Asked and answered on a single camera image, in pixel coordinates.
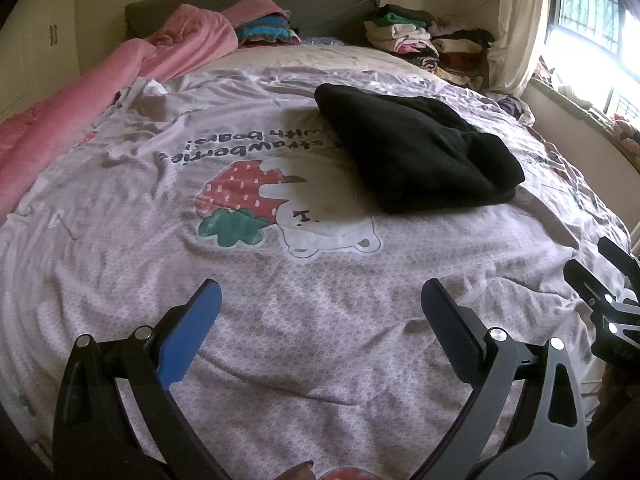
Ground black sweater with orange print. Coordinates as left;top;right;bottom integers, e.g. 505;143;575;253
314;84;525;214

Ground floral bag with clothes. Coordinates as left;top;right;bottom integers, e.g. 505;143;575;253
485;91;536;127

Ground pile of folded clothes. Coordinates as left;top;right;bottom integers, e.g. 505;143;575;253
363;3;495;91

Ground striped blue folded clothes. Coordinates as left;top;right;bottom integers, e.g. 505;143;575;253
235;13;300;46

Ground person's left hand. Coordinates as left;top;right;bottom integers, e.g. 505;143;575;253
274;460;316;480

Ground cluttered windowsill items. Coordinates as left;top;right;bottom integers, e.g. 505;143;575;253
529;56;639;169

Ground white strawberry bear duvet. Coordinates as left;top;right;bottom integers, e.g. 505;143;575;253
1;68;630;479

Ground window with grille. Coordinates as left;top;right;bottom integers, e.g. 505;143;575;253
541;0;639;119

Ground pink fleece blanket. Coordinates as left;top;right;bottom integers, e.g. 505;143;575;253
1;0;288;220

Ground cream curtain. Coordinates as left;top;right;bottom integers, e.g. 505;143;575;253
487;0;549;96

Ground cream built-in wardrobe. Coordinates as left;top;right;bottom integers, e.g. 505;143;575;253
1;0;80;119

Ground beige bed sheet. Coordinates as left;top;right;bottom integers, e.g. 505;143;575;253
195;44;436;77

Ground grey upholstered headboard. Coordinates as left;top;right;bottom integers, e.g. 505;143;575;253
125;0;380;46

